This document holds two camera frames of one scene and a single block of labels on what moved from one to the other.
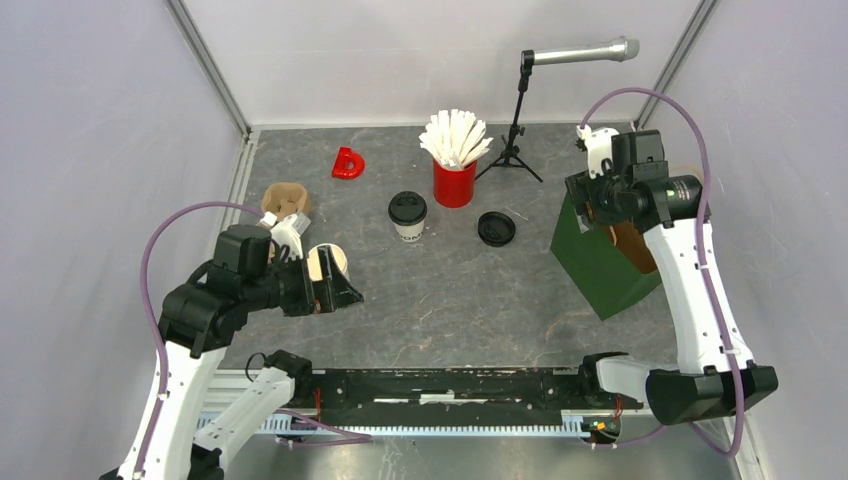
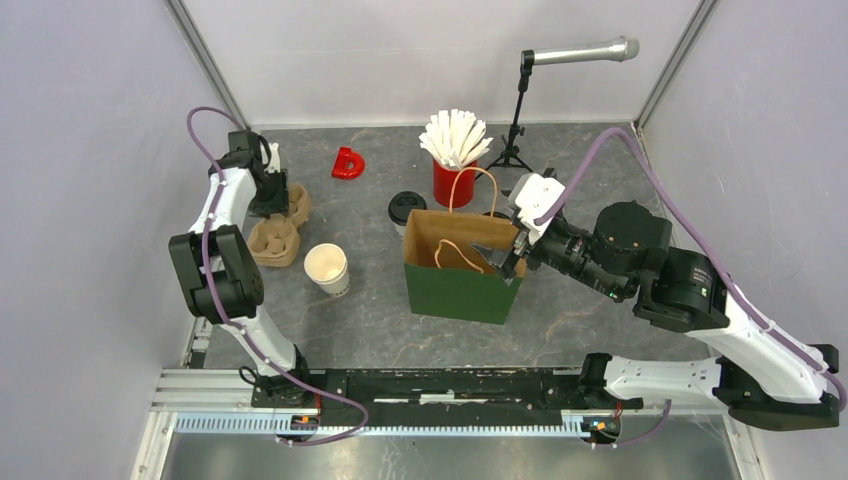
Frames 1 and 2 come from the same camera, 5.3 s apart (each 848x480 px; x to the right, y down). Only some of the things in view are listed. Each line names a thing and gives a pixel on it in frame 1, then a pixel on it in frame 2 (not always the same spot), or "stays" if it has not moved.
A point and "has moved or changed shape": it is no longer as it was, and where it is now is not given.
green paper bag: (610, 262) has moved or changed shape
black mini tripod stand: (511, 151) stays
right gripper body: (604, 193) -> (562, 247)
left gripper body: (296, 292) -> (272, 197)
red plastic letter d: (348, 165) stays
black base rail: (454, 391) stays
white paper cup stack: (314, 266) stays
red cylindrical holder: (454, 187) stays
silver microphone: (613, 50) stays
